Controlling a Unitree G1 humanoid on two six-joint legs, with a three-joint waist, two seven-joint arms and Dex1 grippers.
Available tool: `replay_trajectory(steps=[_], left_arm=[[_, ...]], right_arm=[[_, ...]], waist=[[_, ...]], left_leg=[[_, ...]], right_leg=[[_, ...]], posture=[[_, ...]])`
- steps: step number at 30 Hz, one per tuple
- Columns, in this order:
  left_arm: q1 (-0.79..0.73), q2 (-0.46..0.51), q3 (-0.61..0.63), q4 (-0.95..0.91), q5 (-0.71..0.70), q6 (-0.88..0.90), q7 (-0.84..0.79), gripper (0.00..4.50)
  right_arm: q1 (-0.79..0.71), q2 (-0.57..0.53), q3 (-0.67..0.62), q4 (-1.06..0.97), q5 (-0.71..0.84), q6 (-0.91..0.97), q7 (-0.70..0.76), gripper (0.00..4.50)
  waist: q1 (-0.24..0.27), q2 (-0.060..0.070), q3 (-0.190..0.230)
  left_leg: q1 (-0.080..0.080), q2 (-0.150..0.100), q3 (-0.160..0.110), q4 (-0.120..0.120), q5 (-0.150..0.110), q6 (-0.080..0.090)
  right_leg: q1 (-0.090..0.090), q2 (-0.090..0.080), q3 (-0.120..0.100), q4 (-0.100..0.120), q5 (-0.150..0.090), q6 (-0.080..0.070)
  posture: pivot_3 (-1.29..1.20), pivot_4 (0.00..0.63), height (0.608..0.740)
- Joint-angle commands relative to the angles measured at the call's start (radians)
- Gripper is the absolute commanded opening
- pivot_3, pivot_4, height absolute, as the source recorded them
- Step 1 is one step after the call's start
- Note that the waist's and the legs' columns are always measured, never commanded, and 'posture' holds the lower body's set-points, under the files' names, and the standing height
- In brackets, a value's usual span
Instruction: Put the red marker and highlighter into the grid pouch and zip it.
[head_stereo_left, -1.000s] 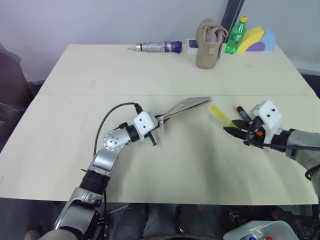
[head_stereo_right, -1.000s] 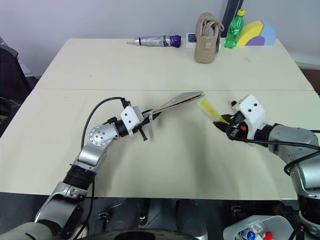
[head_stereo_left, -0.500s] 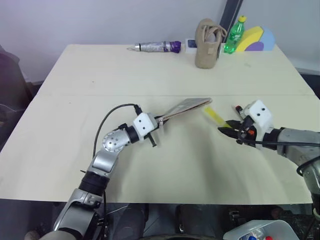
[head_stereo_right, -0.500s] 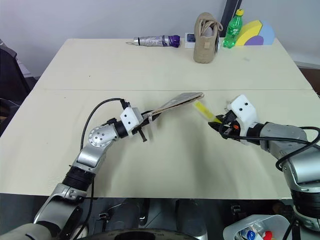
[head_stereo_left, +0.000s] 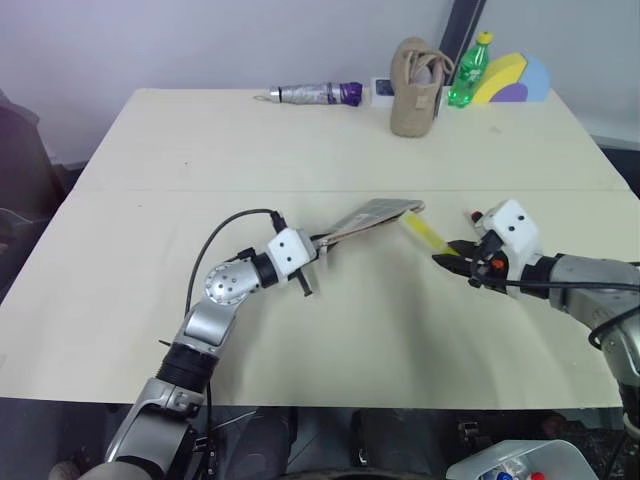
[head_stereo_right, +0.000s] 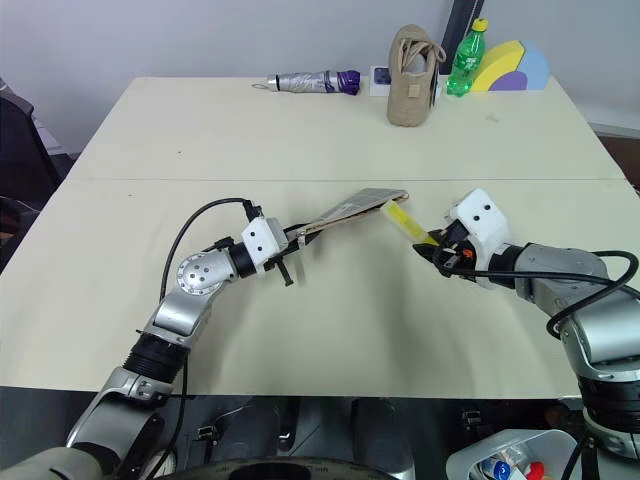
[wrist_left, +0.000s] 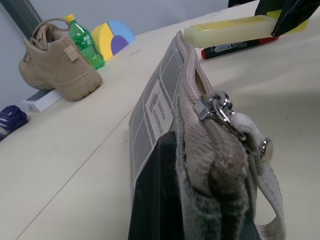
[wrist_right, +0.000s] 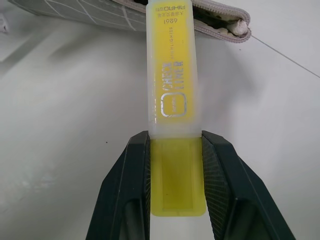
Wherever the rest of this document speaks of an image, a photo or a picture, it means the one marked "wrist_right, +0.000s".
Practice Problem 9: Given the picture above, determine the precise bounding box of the grey grid pencil pouch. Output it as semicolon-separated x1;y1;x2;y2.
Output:
7;0;252;45

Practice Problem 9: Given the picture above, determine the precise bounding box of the yellow highlighter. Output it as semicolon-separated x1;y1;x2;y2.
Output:
145;0;207;218

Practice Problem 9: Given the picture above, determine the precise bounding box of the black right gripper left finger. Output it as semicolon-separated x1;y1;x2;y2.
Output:
85;131;152;240

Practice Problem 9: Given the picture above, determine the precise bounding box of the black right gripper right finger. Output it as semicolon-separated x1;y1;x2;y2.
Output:
200;130;298;240

